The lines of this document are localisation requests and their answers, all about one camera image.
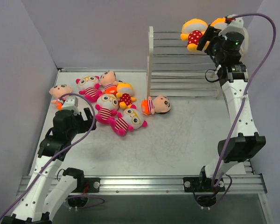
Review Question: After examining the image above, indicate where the yellow plush red dotted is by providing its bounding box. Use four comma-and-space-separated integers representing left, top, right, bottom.
116, 82, 136, 110
210, 17, 228, 30
180, 18, 208, 52

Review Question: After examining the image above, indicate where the pink panda plush front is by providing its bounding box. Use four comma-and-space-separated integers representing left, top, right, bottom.
107, 108, 148, 136

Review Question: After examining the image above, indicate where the pink panda plush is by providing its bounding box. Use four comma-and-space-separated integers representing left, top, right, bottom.
107, 108, 148, 136
95, 94, 119, 124
76, 76, 102, 103

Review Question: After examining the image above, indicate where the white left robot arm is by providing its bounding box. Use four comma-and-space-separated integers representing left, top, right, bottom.
0, 107, 96, 224

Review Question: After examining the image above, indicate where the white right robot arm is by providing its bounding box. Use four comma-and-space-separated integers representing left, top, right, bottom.
183, 26, 266, 192

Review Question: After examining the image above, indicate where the cream metal-rod shelf rack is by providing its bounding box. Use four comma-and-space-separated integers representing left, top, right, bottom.
146, 26, 249, 101

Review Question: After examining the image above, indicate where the peach doll plush by shelf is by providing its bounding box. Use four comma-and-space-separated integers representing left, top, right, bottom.
141, 95, 171, 115

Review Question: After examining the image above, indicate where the pink panda plush middle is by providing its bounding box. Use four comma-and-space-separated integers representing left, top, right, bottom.
95, 94, 119, 124

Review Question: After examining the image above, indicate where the pink panda plush back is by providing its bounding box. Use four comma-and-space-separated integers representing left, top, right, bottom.
76, 76, 102, 103

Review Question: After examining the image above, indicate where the peach doll plush far left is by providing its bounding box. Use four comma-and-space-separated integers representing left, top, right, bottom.
49, 84, 72, 110

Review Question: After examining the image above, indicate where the peach doll plush back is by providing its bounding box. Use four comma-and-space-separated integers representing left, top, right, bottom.
99, 70, 118, 96

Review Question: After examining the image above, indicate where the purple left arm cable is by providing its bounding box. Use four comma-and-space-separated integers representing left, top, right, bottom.
0, 92, 105, 224

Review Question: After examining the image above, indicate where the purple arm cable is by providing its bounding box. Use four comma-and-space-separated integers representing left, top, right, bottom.
196, 13, 277, 210
0, 92, 105, 224

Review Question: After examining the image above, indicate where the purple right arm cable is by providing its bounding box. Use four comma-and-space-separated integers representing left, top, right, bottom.
196, 13, 277, 210

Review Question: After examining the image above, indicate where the aluminium front mounting rail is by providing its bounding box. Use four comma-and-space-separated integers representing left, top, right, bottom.
16, 175, 268, 196

